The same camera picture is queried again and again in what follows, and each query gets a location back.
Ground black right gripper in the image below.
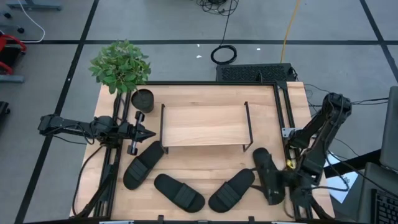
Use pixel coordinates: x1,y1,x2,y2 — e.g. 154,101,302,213
249,167,312,203

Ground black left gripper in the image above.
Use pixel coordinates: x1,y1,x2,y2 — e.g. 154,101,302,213
119,111,157,156

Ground black rubber slide sandal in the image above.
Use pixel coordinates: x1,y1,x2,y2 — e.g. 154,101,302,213
208,168,256,214
123,140,165,191
252,147,285,206
154,173,206,214

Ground black plant pot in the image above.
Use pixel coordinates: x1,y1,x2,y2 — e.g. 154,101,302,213
131,88,155,114

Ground green artificial plant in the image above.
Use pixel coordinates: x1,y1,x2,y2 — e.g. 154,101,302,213
88,39,152,95

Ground white paper sheet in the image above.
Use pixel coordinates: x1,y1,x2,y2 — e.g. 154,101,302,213
325,152,360,205

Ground black perforated computer case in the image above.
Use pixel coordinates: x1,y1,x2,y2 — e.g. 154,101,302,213
215,63,296,83

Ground grey open laptop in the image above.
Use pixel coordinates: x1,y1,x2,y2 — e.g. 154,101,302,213
356,85,398,224

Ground grey floor bar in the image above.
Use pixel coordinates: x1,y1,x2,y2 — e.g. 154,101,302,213
0,74,25,83

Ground red and black cart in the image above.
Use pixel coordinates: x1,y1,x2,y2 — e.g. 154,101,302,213
0,32,27,75

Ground grey desk foot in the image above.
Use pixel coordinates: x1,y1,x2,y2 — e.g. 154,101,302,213
6,0,63,11

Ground wooden shelf with black frame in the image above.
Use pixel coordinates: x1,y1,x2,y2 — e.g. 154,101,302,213
159,101,254,156

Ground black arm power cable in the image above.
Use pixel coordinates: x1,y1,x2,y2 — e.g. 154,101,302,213
72,144,105,218

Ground coiled black cable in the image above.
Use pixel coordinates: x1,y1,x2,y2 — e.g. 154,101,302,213
210,45,238,65

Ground white floor cable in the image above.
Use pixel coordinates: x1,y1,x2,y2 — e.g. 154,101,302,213
17,0,46,44

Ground tangled black cables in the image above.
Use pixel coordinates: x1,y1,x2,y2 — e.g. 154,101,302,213
195,0,240,17

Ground yellow floor cable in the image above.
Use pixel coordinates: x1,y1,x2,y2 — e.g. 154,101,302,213
279,0,302,64

